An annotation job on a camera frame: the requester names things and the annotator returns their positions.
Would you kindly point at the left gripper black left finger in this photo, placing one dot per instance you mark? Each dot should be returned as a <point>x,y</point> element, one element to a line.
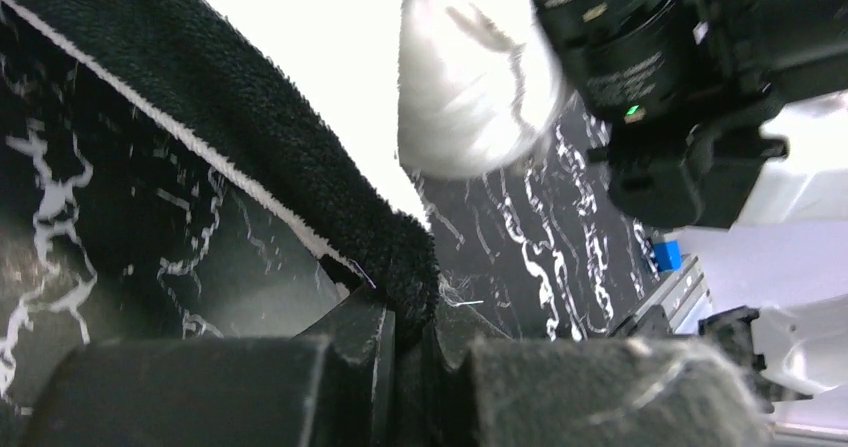
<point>329,386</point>

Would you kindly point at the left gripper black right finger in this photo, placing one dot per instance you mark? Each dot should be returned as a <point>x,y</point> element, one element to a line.
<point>489,390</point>

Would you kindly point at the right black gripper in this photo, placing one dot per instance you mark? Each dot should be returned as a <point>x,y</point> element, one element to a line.
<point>721,112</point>

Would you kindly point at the black white striped pillowcase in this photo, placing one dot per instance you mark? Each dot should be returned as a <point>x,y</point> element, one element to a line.
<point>186,67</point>

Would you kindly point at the small blue object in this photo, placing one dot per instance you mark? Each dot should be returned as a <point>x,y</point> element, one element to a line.
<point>668,255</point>

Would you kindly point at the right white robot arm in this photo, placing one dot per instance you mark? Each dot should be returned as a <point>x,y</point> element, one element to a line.
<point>721,112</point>

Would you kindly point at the white pillow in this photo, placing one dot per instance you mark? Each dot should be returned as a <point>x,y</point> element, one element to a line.
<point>453,89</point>

